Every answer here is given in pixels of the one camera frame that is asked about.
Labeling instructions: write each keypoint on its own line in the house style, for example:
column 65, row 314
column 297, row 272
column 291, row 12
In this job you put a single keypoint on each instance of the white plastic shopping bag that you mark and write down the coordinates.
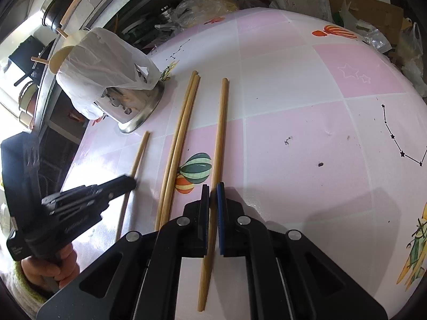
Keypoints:
column 412, row 46

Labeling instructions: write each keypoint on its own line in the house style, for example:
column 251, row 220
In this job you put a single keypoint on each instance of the black box appliance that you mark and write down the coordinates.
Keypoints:
column 20, row 55

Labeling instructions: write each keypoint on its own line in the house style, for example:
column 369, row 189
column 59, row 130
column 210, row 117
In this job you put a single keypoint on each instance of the wooden chopstick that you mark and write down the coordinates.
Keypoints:
column 61, row 33
column 39, row 60
column 141, row 153
column 194, row 94
column 220, row 133
column 191, row 88

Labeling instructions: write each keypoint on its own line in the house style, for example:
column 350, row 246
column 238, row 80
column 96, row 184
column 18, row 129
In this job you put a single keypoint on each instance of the person's left hand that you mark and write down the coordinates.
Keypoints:
column 43, row 273

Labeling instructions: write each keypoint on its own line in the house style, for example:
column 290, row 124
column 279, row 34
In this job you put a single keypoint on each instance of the black cooking pot with lid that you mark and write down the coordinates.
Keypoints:
column 63, row 3

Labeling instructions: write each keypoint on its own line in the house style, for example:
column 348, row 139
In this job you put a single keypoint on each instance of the plastic bag yellow contents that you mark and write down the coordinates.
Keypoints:
column 206, row 3

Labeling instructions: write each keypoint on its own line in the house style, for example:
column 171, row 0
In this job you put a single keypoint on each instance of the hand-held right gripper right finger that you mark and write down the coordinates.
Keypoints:
column 220, row 220

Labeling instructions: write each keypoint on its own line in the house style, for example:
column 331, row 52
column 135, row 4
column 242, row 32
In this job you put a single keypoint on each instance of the thin white liner bag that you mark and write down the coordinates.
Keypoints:
column 100, row 63

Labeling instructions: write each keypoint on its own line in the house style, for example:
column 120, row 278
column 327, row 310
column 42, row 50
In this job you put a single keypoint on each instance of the crumpled clear plastic bag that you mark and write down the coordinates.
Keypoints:
column 370, row 33

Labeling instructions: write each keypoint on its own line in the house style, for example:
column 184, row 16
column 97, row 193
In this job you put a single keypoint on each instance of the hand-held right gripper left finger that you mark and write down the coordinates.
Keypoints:
column 200, row 213

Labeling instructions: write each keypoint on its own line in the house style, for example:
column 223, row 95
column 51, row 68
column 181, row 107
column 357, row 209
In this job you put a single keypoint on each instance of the cardboard box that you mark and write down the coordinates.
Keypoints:
column 367, row 6

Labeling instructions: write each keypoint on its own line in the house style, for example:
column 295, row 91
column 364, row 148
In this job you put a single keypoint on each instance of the steel utensil holder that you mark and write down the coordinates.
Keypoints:
column 133, row 106

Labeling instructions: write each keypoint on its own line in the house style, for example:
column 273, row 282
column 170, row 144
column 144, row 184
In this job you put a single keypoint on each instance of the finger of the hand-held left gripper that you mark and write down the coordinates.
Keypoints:
column 100, row 190

